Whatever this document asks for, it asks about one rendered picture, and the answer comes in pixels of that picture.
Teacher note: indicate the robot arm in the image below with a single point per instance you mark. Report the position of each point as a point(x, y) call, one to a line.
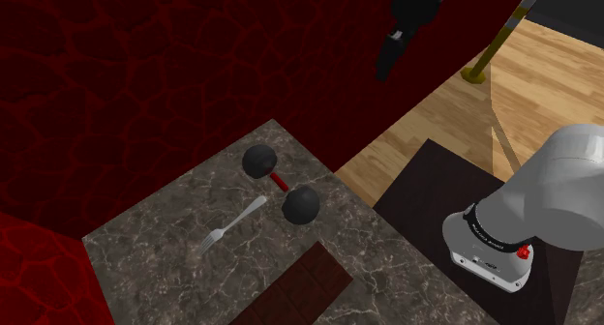
point(557, 192)

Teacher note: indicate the brown chocolate bar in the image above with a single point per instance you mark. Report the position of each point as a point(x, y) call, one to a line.
point(306, 281)

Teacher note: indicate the silver fork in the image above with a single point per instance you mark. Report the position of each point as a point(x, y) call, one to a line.
point(236, 222)

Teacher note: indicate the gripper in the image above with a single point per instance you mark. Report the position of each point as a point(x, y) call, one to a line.
point(415, 10)

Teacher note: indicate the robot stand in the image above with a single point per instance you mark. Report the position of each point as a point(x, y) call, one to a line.
point(439, 192)

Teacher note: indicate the yellow and grey pole stand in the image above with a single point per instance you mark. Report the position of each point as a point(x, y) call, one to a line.
point(495, 43)

